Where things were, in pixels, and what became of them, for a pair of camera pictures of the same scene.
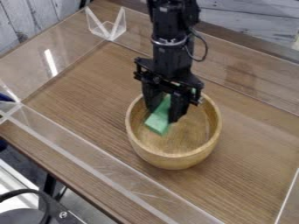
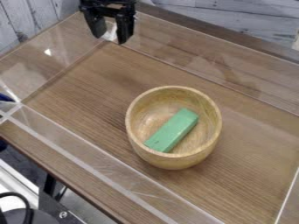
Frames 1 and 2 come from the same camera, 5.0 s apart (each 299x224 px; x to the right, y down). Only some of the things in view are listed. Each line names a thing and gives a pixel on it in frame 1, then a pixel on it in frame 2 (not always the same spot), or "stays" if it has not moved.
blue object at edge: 5,97 stays
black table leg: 50,186 stays
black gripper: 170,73 -> 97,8
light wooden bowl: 191,137 stays
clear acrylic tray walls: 185,122 stays
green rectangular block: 159,119 -> 169,135
